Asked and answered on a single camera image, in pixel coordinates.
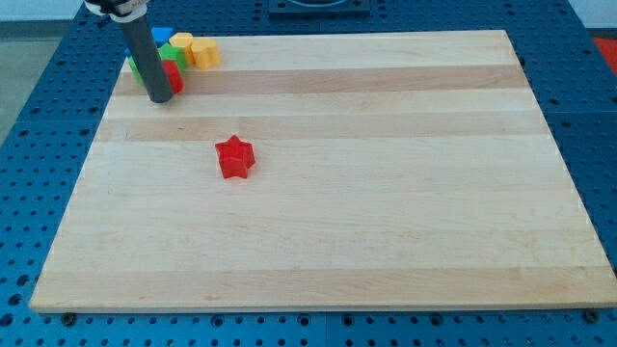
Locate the yellow hexagon block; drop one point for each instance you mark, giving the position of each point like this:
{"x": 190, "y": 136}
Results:
{"x": 184, "y": 40}

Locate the red block behind rod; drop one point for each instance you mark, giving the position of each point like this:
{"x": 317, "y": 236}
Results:
{"x": 174, "y": 75}

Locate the wooden board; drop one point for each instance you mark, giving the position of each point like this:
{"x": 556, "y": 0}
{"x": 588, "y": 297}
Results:
{"x": 397, "y": 171}

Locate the white rod collar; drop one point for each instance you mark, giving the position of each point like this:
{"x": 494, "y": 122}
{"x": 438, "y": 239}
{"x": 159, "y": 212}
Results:
{"x": 121, "y": 11}

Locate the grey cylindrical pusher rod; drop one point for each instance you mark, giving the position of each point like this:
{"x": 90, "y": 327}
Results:
{"x": 151, "y": 70}

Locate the red star block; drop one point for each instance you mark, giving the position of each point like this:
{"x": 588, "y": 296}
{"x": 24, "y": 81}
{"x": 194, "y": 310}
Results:
{"x": 235, "y": 157}

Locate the red object at right edge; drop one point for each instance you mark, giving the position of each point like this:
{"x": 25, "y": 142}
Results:
{"x": 608, "y": 48}

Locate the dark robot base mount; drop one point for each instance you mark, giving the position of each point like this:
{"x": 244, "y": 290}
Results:
{"x": 293, "y": 8}

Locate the yellow heart block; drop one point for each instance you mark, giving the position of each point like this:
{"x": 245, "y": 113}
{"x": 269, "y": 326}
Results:
{"x": 205, "y": 52}

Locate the blue block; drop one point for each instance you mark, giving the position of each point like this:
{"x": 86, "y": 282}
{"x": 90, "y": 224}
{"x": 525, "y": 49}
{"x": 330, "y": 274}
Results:
{"x": 161, "y": 35}

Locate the green star block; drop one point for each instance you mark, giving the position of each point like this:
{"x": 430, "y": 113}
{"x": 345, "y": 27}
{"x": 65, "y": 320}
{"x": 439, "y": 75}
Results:
{"x": 168, "y": 52}

